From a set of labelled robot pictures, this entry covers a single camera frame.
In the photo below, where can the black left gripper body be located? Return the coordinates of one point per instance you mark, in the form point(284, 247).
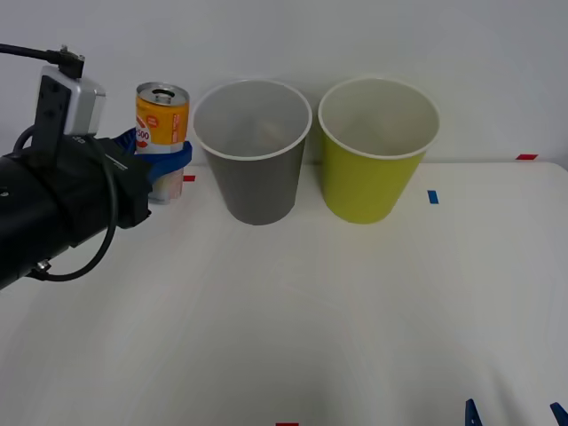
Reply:
point(131, 186)

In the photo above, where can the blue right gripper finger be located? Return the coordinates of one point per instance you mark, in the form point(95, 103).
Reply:
point(472, 415)
point(561, 417)

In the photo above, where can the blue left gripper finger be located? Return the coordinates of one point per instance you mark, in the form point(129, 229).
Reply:
point(126, 141)
point(175, 160)

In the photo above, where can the orange and white drink can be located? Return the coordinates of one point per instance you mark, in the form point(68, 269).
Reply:
point(162, 120)

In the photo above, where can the silver and black left arm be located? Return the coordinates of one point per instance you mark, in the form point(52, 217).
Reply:
point(26, 213)

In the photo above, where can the grey plastic bin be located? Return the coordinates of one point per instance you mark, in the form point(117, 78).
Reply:
point(259, 186)

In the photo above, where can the yellow-green plastic bin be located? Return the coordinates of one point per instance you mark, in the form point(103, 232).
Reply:
point(368, 186)

